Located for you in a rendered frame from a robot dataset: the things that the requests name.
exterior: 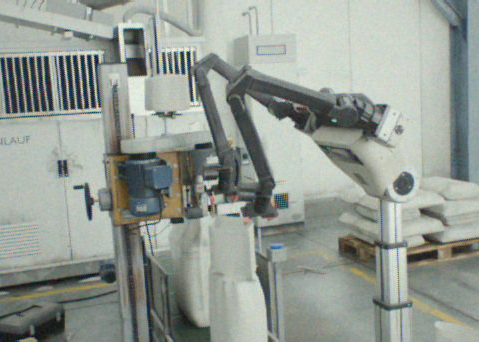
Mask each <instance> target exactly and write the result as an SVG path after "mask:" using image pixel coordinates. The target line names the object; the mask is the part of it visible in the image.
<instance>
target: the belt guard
mask: <svg viewBox="0 0 479 342"><path fill-rule="evenodd" d="M188 133H190V134H188ZM211 141H212V139H211V134H210V130H203V131H194V132H187V133H180V134H176V135H170V136H164V135H158V136H151V137H144V138H137V139H124V140H121V151H122V153H130V154H138V153H149V152H156V151H161V150H165V149H175V148H179V147H184V146H188V145H193V144H202V143H209V142H211Z"/></svg>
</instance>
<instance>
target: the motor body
mask: <svg viewBox="0 0 479 342"><path fill-rule="evenodd" d="M160 160H161V159H160V158H159V157H155V158H143V159H130V158H129V159H127V160H126V173H127V192H128V194H131V196H130V197H128V201H129V208H130V212H131V213H132V215H133V216H134V217H153V216H157V215H159V214H160V205H159V197H158V192H157V190H156V189H154V188H147V187H146V186H145V178H144V168H147V167H152V166H157V165H160V163H159V161H160Z"/></svg>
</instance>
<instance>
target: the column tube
mask: <svg viewBox="0 0 479 342"><path fill-rule="evenodd" d="M97 73H98V82H99V92H100V101H101V105H102V106H101V110H102V116H103V124H102V129H103V126H104V131H103V139H104V148H105V155H106V156H107V157H117V156H119V153H118V152H119V151H118V144H117V128H120V126H117V124H119V123H116V114H115V105H114V103H115V102H114V95H113V88H109V82H108V74H119V75H120V85H121V87H120V88H117V91H114V92H117V93H118V103H119V112H120V124H121V132H122V140H124V139H133V137H132V116H131V106H130V96H129V86H128V76H127V65H126V64H117V65H98V66H97ZM106 167H107V176H108V182H109V183H111V175H110V167H109V166H107V164H106ZM111 222H112V219H111ZM137 226H140V222H136V223H129V230H130V229H132V228H135V227H137ZM130 232H132V233H137V235H132V234H130V240H131V249H132V265H130V266H132V268H130V270H131V269H133V271H130V273H131V272H133V279H134V288H135V299H136V314H134V315H136V317H134V318H137V327H138V338H139V342H150V338H149V328H148V318H147V308H146V287H145V277H144V267H143V257H142V237H141V227H139V228H137V229H135V230H132V231H130ZM127 240H129V238H128V239H126V233H125V224H122V225H117V226H115V224H114V222H112V241H113V251H114V260H115V269H116V279H117V297H118V306H119V316H120V325H121V342H135V336H134V327H133V325H134V324H133V317H132V308H131V289H130V278H129V270H128V259H127V243H129V241H128V242H127Z"/></svg>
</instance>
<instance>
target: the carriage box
mask: <svg viewBox="0 0 479 342"><path fill-rule="evenodd" d="M156 157H159V158H160V159H165V160H166V161H169V162H170V165H171V167H172V178H173V185H172V186H171V189H172V198H168V197H166V196H164V195H163V200H164V209H163V211H162V219H169V218H176V217H185V209H184V197H183V186H182V175H181V153H180V151H178V150H176V149H165V150H161V151H157V156H156ZM127 159H129V157H128V155H126V156H117V157H107V156H106V155H105V153H103V159H102V161H103V163H104V171H105V180H106V188H109V189H110V192H111V197H112V210H111V211H108V217H110V218H111V219H112V222H114V224H115V226H117V225H122V224H129V223H136V222H146V221H156V220H159V219H160V214H159V215H157V216H153V217H140V218H136V219H130V220H123V221H122V212H121V211H123V210H130V208H129V201H128V197H130V196H131V194H128V192H127V180H119V179H118V171H117V162H118V161H124V160H127ZM106 164H107V166H109V167H110V175H111V183H109V182H108V176H107V167H106Z"/></svg>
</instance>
